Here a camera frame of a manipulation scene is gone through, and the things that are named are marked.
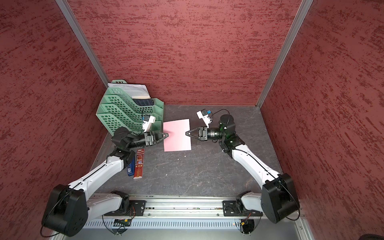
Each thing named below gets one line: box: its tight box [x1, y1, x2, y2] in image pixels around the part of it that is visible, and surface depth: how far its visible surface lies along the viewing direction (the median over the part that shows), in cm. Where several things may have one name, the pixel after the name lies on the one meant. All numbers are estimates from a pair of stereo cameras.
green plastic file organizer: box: [96, 80, 165, 136], surface depth 94 cm
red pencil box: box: [133, 148, 145, 180], surface depth 88 cm
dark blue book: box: [132, 98, 153, 106], surface depth 105 cm
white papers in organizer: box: [107, 83, 151, 99], surface depth 97 cm
